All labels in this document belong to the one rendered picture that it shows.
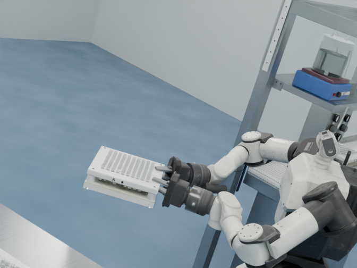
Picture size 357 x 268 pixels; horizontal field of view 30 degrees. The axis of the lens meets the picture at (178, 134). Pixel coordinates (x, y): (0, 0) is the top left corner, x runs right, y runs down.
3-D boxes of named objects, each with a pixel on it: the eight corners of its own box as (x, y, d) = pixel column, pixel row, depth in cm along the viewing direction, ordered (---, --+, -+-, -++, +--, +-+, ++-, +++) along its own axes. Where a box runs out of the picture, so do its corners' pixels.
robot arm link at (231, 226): (226, 242, 219) (244, 276, 201) (217, 218, 214) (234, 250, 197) (255, 229, 219) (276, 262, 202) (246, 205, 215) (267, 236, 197)
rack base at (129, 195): (82, 187, 223) (84, 181, 222) (96, 162, 246) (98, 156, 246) (152, 208, 224) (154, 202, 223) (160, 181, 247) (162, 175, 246)
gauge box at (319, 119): (316, 152, 298) (332, 112, 292) (296, 143, 304) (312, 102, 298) (337, 148, 316) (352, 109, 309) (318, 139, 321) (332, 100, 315)
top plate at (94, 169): (86, 174, 222) (87, 168, 221) (100, 150, 245) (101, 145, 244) (156, 195, 222) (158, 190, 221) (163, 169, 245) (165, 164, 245)
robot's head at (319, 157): (329, 157, 232) (338, 133, 229) (333, 167, 223) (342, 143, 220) (311, 151, 232) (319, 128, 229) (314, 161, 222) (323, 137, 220)
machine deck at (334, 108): (331, 114, 292) (334, 105, 291) (261, 82, 312) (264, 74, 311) (383, 107, 341) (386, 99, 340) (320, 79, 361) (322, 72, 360)
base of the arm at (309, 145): (304, 170, 260) (333, 164, 256) (304, 192, 250) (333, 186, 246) (292, 141, 253) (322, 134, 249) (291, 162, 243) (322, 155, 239)
